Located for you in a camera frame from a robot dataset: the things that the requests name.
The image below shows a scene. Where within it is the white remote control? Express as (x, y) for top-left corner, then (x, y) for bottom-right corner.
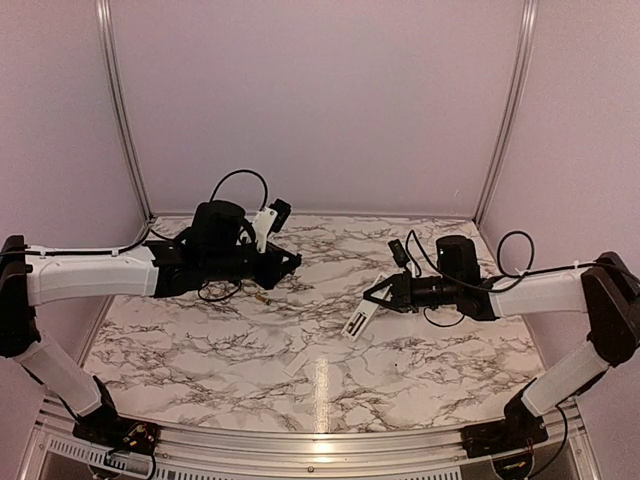
(341, 273), (389, 342)

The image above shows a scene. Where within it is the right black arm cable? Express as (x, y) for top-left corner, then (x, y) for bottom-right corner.
(404, 229), (601, 326)

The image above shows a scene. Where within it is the gold black battery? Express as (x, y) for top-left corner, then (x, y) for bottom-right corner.
(255, 295), (272, 305)

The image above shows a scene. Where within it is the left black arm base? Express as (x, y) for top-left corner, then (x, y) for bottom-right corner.
(73, 415), (160, 455)

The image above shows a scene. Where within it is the front aluminium rail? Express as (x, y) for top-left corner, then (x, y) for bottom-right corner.
(29, 394), (596, 480)

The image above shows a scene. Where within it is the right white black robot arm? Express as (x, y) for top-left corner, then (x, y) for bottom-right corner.
(358, 235), (639, 448)

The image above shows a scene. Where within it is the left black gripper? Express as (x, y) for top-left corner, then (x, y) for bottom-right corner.
(204, 241), (302, 290)

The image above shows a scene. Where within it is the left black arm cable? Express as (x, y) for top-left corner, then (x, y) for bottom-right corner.
(0, 169), (271, 301)

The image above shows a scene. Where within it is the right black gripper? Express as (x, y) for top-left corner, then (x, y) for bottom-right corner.
(364, 270), (461, 313)

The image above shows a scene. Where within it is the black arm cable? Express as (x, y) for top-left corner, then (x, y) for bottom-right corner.
(404, 229), (601, 326)
(0, 169), (271, 301)

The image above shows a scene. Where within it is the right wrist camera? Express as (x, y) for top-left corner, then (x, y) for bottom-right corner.
(388, 239), (410, 268)

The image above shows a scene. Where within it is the aluminium frame post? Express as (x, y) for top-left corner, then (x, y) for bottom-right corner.
(473, 0), (539, 227)
(95, 0), (153, 222)

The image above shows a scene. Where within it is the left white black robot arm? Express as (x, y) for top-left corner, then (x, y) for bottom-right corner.
(1, 199), (301, 445)

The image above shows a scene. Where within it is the left aluminium frame post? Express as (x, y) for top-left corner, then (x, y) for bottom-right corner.
(95, 0), (153, 222)

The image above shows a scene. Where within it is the right aluminium frame post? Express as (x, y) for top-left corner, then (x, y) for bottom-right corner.
(473, 0), (539, 227)

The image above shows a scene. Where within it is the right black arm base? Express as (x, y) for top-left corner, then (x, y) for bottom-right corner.
(461, 385), (549, 458)

